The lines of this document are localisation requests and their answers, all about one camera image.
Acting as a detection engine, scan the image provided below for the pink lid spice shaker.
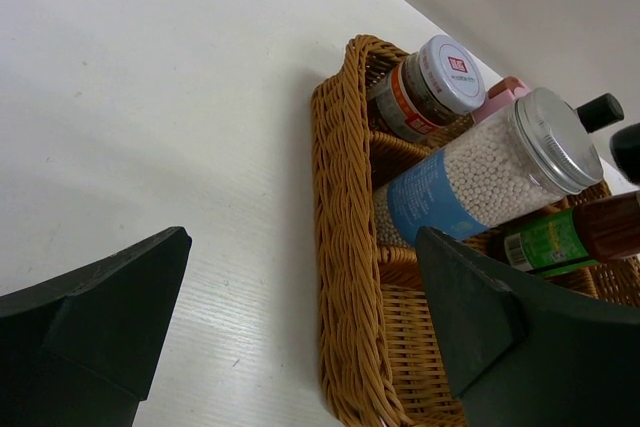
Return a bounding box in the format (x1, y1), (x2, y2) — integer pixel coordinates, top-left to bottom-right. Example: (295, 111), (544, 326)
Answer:
(471, 76), (531, 124)

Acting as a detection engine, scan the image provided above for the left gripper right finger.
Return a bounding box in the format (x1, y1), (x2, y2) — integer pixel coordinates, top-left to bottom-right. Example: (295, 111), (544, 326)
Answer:
(416, 228), (639, 426)

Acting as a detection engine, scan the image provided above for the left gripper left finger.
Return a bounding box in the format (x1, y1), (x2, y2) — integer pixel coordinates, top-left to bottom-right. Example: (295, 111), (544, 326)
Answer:
(1, 227), (191, 426)

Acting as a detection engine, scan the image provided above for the tall dark vinegar bottle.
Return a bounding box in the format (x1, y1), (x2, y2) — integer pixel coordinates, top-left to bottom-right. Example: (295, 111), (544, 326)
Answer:
(609, 123), (640, 185)

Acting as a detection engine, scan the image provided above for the red sauce bottle green label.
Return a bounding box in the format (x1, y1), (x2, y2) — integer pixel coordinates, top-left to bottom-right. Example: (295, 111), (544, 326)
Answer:
(490, 191), (639, 277)

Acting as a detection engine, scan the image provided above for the sago jar blue label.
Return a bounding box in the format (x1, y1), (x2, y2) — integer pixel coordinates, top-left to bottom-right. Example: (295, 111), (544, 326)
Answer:
(373, 88), (604, 248)

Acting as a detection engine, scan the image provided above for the black lid pepper shaker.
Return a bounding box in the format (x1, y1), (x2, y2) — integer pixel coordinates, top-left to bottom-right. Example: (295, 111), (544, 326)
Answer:
(575, 93), (625, 134)

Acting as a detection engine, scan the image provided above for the brown wicker divided basket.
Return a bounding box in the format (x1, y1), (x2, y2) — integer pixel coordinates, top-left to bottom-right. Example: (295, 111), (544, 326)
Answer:
(310, 34), (640, 427)

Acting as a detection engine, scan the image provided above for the sauce jar white lid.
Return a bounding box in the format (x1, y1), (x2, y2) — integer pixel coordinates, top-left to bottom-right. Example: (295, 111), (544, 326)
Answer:
(367, 34), (486, 144)

